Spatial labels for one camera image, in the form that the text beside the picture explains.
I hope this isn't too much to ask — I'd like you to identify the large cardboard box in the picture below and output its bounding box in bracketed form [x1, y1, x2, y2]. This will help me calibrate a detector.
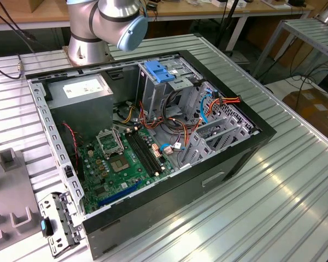
[283, 87, 328, 137]

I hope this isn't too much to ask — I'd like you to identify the grey metal drive cage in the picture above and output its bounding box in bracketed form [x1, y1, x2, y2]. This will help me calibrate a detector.
[135, 57, 204, 121]

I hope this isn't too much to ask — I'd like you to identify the CPU socket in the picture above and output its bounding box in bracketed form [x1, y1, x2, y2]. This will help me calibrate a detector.
[109, 154, 132, 174]

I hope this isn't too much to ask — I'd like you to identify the blue plastic drive latch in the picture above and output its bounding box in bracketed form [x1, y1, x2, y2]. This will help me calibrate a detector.
[144, 61, 176, 85]

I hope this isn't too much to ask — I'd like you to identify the blue data wire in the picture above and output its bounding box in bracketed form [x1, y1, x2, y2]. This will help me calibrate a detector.
[200, 88, 218, 125]

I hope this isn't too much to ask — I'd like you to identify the black PC case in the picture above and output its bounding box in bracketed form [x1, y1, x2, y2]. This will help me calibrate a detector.
[24, 49, 278, 261]

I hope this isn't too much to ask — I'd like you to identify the black dangling cable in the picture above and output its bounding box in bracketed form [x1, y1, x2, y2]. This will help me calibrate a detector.
[0, 0, 44, 52]

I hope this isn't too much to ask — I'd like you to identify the metal socket cover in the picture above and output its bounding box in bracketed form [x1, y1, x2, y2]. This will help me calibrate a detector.
[95, 128, 125, 159]

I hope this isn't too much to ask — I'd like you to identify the grey metal disk bay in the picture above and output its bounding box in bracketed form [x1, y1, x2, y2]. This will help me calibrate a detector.
[177, 116, 260, 169]

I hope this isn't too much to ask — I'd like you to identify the green motherboard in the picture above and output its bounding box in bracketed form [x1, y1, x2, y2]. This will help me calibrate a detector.
[78, 127, 176, 215]

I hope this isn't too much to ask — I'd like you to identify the grey parts rack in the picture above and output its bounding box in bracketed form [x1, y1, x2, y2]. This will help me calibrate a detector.
[0, 148, 42, 245]

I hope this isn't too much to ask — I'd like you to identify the orange black wire bundle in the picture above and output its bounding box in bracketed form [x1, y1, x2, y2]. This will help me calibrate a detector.
[138, 100, 203, 148]

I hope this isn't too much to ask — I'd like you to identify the red black twisted wire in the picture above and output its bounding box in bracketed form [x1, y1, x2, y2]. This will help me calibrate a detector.
[61, 121, 80, 167]

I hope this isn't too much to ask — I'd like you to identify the small brown box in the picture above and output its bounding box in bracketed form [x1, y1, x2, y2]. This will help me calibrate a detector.
[30, 0, 46, 13]

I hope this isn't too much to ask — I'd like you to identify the black clip blue tab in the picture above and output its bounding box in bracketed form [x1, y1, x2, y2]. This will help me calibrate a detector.
[39, 217, 55, 237]

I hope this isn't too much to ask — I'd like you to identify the grey power supply unit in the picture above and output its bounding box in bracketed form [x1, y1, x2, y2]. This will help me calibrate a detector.
[45, 73, 115, 145]

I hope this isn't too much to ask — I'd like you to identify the yellow power wire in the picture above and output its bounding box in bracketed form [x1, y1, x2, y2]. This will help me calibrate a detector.
[122, 105, 135, 123]

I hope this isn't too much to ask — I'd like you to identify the metal slot retainer bracket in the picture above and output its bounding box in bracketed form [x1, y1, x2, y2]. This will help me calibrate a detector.
[37, 190, 85, 259]

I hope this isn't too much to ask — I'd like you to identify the black RAM slot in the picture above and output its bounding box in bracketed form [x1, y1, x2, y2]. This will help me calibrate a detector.
[133, 130, 166, 172]
[125, 132, 157, 177]

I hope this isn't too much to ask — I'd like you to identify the orange power wire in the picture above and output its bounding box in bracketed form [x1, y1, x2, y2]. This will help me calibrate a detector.
[207, 94, 242, 110]

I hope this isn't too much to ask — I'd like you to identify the small white box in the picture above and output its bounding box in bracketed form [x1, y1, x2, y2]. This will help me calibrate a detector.
[212, 0, 247, 9]

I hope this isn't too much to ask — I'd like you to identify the blue wire white plug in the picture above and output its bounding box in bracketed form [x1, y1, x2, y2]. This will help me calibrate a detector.
[160, 141, 186, 156]

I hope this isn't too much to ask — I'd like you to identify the wooden desk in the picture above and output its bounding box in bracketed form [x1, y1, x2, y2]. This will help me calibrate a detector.
[0, 0, 317, 52]

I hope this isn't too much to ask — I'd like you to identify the blue expansion slot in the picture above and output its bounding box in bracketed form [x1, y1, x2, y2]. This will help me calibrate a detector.
[98, 181, 143, 208]

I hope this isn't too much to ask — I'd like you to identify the cable with metal plug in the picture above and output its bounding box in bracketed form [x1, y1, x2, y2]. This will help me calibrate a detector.
[0, 53, 27, 80]

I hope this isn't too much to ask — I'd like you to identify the metal slat side table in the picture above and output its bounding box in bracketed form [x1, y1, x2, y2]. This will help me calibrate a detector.
[253, 17, 328, 80]

